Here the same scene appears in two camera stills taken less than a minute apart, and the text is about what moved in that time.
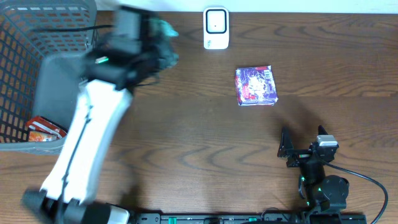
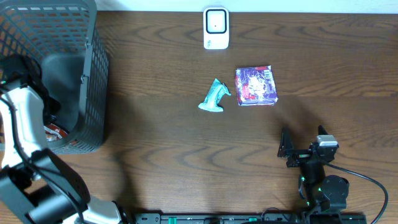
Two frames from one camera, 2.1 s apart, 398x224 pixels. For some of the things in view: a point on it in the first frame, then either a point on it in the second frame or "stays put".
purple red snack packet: [255, 86] stays put
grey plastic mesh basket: [40, 72] stays put
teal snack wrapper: [160, 55] → [211, 102]
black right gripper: [286, 145] stays put
